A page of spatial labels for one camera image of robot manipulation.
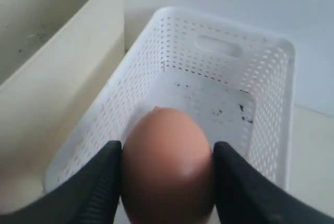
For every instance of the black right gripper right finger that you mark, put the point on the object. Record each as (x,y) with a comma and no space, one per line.
(243,195)

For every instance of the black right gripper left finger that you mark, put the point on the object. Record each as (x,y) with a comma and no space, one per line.
(91,195)

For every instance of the brown egg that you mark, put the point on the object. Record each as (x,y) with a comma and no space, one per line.
(167,170)

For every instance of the white perforated plastic basket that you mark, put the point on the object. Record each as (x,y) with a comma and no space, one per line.
(234,81)

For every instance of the cream plastic bin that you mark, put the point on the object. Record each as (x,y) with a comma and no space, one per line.
(56,56)

